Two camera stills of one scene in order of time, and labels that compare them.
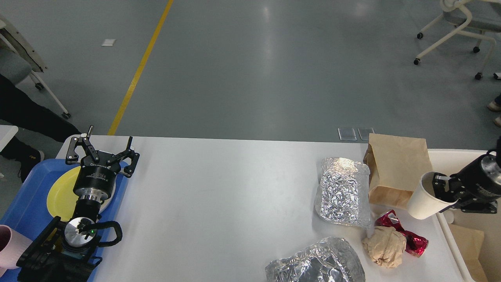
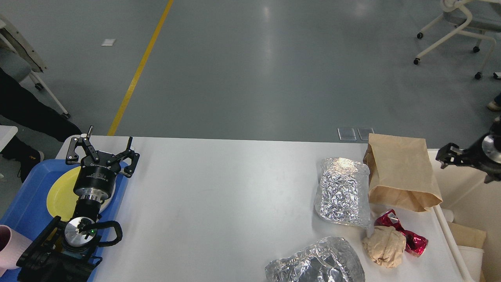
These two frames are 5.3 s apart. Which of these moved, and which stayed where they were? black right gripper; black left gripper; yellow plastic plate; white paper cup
Moved: white paper cup; black right gripper
Stayed: yellow plastic plate; black left gripper
